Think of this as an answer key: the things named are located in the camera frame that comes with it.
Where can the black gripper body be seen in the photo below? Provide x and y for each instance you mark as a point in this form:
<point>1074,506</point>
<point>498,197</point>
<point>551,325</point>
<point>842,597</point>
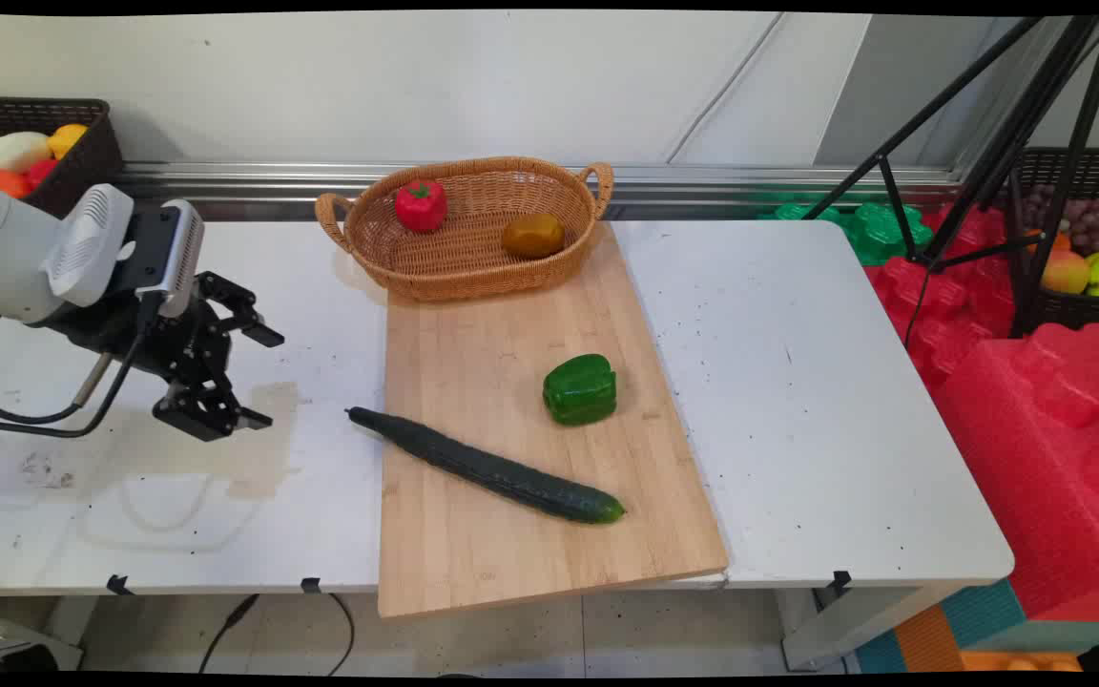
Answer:
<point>154,339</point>

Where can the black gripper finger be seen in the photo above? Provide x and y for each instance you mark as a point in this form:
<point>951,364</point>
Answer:
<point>239,310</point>
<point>211,412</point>

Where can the long dark green cucumber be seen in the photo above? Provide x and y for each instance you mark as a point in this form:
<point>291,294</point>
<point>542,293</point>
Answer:
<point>487,468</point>

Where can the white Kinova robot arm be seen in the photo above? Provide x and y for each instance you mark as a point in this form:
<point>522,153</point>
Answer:
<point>6,253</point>

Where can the dark woven basket with produce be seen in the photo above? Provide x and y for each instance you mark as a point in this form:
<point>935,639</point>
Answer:
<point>82,167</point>

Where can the black table clip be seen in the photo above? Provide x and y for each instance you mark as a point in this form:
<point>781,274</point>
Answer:
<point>118,585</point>
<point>310,585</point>
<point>840,580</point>

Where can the small red fruit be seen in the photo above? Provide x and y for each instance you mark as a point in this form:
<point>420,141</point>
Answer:
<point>41,170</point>

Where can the red bell pepper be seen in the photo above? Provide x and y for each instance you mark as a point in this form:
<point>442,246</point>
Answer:
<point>421,206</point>

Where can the yellow lemon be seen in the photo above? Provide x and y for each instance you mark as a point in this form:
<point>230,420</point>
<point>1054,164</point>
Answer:
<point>68,139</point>

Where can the orange round fruit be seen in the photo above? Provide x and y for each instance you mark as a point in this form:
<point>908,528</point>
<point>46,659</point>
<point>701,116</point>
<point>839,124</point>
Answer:
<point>4,181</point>

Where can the cream white melon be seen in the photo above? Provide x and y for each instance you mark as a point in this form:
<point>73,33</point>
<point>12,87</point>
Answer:
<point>10,152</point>

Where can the brown yellow round fruit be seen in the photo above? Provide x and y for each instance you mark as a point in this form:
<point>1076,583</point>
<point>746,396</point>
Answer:
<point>532,236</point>

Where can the bamboo cutting board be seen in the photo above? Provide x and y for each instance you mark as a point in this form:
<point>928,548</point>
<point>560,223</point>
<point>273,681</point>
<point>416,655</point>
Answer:
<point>530,458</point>

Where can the green bell pepper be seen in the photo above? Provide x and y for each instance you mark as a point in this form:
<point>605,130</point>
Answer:
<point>580,389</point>

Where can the green foam mat piece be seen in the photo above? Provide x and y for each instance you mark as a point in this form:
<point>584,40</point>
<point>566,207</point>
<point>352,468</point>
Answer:
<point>879,234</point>

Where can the grey table leg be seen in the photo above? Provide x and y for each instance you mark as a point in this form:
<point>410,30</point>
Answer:
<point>855,625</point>

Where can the red foam mat piece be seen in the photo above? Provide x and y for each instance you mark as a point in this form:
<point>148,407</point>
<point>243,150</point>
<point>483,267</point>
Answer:
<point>950,305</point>

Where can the teal orange floor mat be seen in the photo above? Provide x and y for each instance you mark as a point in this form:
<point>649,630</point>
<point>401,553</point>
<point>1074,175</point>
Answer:
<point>950,630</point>

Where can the black tripod stand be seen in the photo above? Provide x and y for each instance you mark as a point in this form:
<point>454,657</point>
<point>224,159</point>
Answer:
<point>1007,143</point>

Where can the large red foam block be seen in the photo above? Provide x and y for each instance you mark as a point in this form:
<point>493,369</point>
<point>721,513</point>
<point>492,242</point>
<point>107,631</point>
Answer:
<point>1036,458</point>

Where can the small orange fruit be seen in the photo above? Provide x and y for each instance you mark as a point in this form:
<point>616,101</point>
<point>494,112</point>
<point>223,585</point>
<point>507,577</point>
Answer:
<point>1055,240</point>

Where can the orange red peach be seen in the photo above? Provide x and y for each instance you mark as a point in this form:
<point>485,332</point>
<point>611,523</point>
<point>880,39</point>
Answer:
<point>1066,273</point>

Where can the black basket with grapes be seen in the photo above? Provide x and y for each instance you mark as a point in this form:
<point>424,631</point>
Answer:
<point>1079,310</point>

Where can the purple grape bunch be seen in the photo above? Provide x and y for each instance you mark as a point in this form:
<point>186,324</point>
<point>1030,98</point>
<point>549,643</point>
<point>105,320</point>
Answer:
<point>1088,221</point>

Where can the silver black wrist camera box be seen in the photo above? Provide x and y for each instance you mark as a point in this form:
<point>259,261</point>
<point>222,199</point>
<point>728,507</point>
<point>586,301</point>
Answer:
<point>174,250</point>

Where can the metal wall rail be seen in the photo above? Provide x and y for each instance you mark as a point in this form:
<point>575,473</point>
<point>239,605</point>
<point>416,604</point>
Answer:
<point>702,181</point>

